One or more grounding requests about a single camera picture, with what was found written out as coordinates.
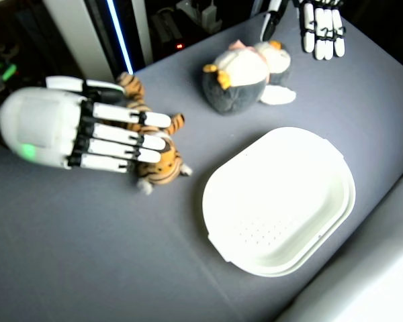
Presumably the white pillar with blue light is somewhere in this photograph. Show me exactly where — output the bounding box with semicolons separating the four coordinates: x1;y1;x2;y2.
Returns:
42;0;154;82

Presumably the penguin plush toy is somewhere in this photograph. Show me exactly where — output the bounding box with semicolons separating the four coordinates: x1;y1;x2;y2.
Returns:
201;40;297;116

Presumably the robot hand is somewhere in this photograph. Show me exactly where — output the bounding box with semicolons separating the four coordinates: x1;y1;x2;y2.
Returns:
260;0;347;61
0;76;173;174

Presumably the grey table cloth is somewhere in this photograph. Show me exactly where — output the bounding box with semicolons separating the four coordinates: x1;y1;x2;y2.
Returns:
0;5;403;322

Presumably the white plastic basin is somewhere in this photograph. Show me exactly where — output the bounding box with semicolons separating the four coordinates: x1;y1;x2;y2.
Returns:
201;126;357;279

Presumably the grey metal bracket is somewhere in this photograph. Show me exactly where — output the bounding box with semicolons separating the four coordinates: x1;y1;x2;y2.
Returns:
175;0;224;34

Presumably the black device with red light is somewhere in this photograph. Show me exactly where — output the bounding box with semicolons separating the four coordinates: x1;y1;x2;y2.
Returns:
150;5;204;63

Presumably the white robot body shell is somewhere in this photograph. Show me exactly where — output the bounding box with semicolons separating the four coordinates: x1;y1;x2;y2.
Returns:
274;166;403;322

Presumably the tiger plush toy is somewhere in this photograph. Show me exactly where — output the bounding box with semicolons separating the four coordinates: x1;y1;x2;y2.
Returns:
116;71;193;196

